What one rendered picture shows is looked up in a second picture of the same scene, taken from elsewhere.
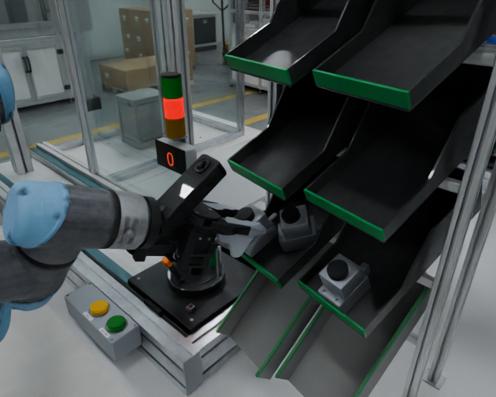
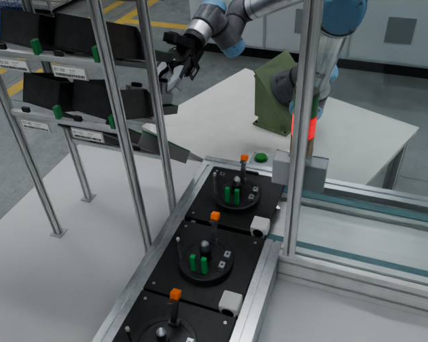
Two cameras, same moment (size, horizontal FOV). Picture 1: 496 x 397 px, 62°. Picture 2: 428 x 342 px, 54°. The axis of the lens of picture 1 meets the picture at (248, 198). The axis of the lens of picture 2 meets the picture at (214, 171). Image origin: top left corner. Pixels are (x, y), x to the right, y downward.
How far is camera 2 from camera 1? 167 cm
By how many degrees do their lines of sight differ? 110
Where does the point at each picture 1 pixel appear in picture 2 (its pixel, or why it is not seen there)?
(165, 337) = (226, 162)
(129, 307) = (264, 169)
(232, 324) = (183, 157)
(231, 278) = (209, 205)
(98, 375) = not seen: hidden behind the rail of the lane
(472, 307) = not seen: outside the picture
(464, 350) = (26, 260)
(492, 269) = not seen: outside the picture
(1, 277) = not seen: hidden behind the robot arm
